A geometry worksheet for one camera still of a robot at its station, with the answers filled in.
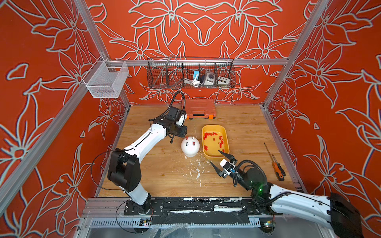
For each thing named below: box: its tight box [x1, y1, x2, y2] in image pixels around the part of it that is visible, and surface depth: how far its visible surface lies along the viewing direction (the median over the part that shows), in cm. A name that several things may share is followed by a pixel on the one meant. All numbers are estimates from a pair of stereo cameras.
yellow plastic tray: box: [201, 124, 230, 159], surface depth 100 cm
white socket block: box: [217, 75, 231, 85], surface depth 96 cm
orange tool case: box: [182, 98, 217, 120], surface depth 115 cm
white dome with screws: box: [181, 135, 200, 158], surface depth 88 cm
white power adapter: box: [203, 70, 215, 86], surface depth 93 cm
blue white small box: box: [192, 70, 200, 80], surface depth 85 cm
